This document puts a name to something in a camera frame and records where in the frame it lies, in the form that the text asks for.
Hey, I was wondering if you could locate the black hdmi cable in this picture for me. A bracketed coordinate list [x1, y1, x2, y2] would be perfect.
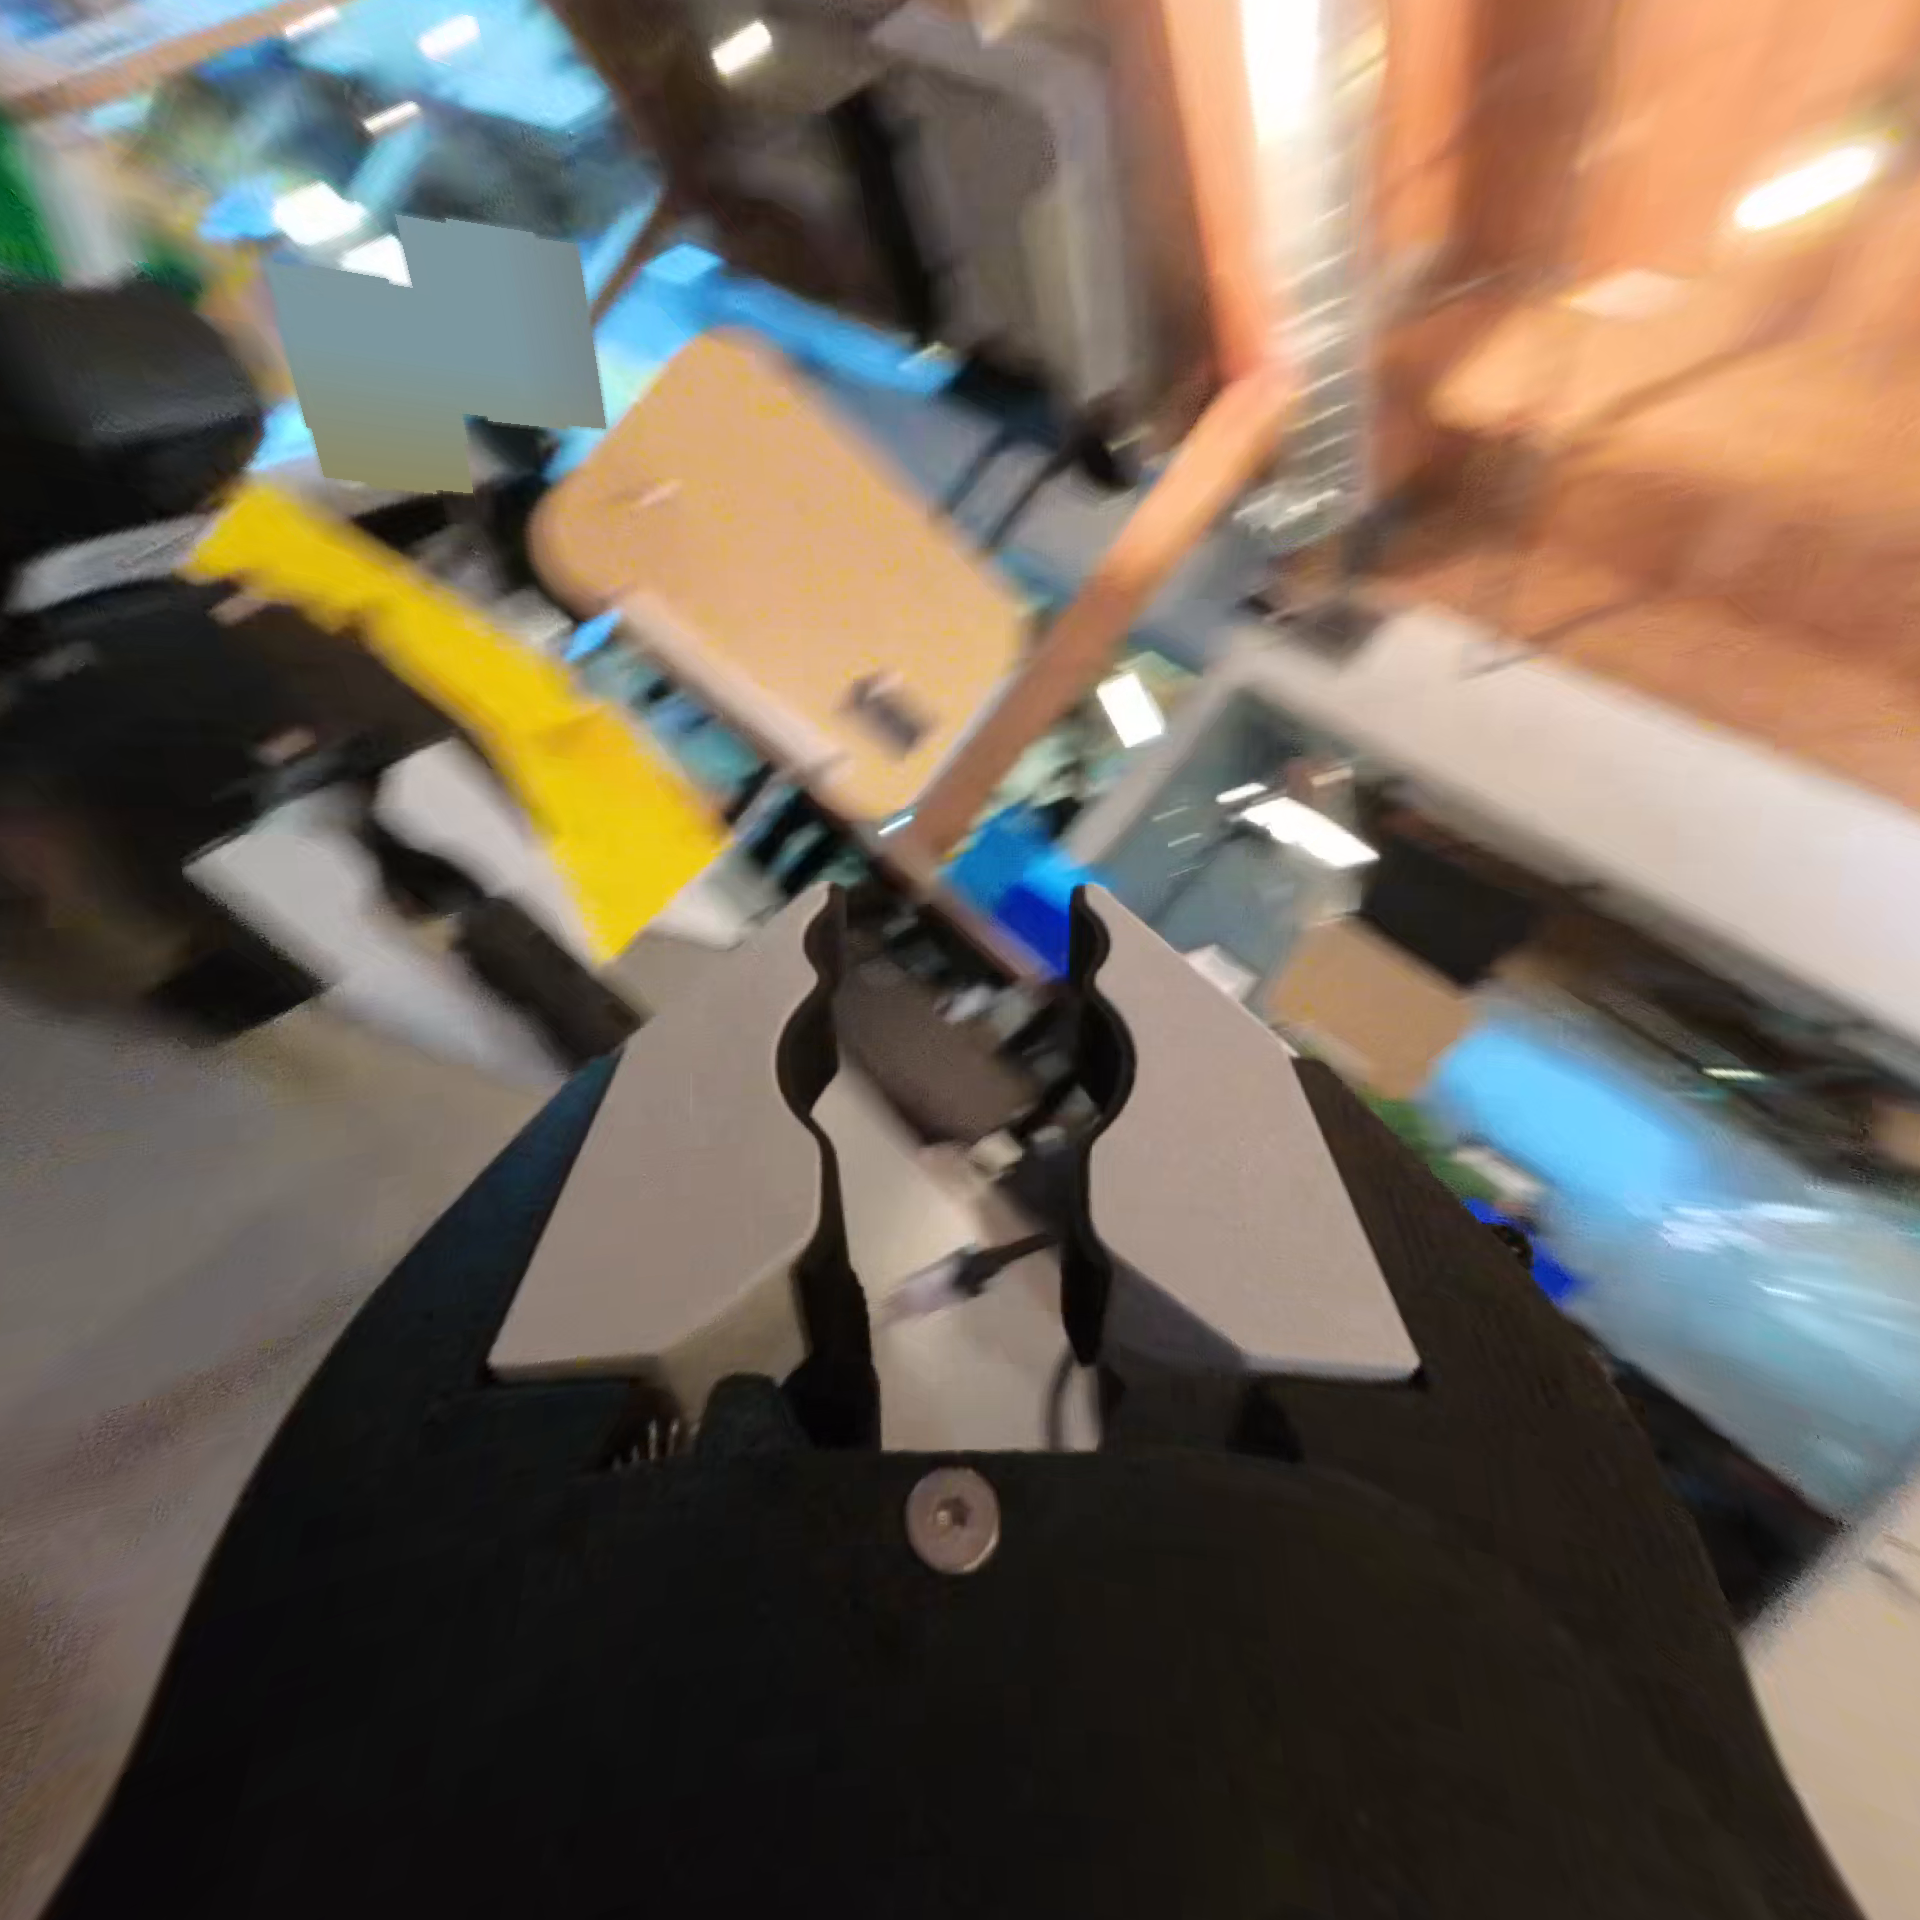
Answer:
[882, 1229, 1115, 1451]

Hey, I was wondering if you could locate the black office chair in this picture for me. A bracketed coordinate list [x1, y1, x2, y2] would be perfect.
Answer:
[0, 276, 273, 560]

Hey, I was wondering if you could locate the brown cardboard box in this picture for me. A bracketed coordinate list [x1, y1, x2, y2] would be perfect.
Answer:
[528, 327, 1041, 824]

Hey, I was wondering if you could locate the wooden post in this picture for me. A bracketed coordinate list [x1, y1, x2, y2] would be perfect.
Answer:
[897, 372, 1296, 888]

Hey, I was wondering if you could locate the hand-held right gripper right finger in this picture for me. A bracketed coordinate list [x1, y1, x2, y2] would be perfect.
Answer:
[1064, 882, 1421, 1375]

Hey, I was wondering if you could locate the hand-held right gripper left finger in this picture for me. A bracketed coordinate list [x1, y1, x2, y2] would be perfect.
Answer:
[488, 882, 848, 1382]

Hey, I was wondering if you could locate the yellow plastic bin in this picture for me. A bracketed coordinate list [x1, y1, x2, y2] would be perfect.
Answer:
[184, 483, 732, 964]

